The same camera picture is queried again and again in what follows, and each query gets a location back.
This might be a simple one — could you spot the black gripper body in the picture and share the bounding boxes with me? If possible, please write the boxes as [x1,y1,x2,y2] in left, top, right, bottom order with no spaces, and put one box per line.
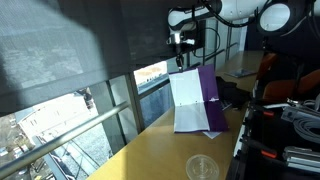
[166,31,195,55]

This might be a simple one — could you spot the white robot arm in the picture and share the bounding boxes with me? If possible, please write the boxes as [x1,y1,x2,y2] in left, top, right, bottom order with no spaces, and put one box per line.
[166,0,320,71]

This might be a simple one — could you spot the blue booklet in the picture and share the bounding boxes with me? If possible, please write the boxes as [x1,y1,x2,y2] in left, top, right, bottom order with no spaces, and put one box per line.
[226,68,256,78]

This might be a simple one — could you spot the black cloth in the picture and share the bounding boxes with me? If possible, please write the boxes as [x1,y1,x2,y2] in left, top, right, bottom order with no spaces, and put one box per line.
[216,76,251,109]

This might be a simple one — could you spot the white paper sheet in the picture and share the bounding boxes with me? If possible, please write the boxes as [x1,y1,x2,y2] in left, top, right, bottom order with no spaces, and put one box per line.
[203,132,222,139]

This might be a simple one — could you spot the orange chair far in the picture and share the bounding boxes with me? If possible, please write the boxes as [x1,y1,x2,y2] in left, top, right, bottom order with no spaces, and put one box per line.
[256,53,277,80]

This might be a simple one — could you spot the orange chair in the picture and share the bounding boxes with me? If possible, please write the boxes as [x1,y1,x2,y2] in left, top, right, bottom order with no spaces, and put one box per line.
[262,70,320,102]
[256,53,277,80]

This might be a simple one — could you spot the clear plastic cup lid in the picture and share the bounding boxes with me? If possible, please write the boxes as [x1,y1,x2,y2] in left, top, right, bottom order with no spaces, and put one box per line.
[186,154,220,180]

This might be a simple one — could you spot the black equipment cart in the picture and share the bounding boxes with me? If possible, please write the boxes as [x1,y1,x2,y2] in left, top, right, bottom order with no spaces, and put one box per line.
[226,102,320,180]

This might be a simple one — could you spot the dark roller window blind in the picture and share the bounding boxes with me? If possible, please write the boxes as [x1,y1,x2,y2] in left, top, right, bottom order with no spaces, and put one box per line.
[0,0,197,115]

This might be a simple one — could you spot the orange chair near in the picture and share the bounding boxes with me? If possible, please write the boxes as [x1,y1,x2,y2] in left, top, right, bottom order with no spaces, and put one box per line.
[262,70,320,102]

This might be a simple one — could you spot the silver metal rails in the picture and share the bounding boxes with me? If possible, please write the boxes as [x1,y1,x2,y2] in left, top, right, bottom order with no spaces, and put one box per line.
[283,146,320,173]

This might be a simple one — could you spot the metal window handrail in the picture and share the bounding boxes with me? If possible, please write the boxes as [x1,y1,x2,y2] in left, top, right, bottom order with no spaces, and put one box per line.
[0,41,238,180]

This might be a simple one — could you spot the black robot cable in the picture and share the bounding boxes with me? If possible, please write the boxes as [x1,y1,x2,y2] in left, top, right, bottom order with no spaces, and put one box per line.
[191,0,261,59]

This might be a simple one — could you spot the grey coiled cable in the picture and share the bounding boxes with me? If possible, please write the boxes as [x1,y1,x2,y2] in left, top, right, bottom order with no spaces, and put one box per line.
[292,117,320,145]

